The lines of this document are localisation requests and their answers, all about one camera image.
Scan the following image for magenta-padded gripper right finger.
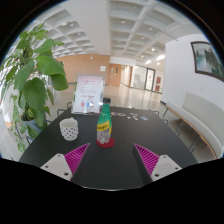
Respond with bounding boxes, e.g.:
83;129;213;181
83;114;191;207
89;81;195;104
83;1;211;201
132;143;183;186

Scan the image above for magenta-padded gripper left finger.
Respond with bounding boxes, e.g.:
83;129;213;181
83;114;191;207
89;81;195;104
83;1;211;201
39;142;93;186

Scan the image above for green plastic drink bottle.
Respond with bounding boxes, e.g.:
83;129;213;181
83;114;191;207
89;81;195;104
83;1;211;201
96;97;113;145

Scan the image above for white polka dot mug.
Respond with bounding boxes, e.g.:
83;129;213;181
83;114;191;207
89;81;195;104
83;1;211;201
59;117;80;142

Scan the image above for flat round red coaster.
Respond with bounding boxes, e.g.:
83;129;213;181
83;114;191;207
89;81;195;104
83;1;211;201
95;136;116;149

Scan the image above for clear acrylic sign stand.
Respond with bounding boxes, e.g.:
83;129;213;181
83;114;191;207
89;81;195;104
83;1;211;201
70;73;105;115

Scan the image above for long white wooden bench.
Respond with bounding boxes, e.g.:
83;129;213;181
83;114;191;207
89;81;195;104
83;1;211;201
161;91;224;160

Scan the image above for green leafy potted plant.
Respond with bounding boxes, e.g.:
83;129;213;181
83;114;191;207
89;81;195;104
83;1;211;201
0;22;70;154

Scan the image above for dark framed landscape picture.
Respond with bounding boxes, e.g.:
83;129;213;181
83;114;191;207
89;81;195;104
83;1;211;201
190;40;224;83

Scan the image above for recessed ceiling lights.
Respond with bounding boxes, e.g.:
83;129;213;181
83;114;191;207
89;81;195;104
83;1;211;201
59;18;168;65

